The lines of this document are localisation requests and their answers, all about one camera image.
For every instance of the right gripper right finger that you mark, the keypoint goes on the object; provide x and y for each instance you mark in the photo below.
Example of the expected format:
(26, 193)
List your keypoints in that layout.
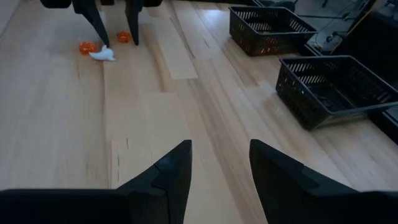
(273, 180)

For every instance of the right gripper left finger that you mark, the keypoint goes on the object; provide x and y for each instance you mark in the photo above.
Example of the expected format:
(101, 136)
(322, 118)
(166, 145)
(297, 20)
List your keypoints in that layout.
(177, 174)

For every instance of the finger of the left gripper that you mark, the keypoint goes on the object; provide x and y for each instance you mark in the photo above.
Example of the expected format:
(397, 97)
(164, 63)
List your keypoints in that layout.
(91, 15)
(133, 21)

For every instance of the black plastic basket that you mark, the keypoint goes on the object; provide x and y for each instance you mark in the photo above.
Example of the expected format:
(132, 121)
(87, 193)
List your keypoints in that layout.
(295, 93)
(245, 31)

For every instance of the black mat hazard stripe edge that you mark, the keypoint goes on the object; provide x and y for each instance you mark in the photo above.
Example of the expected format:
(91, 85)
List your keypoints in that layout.
(373, 46)

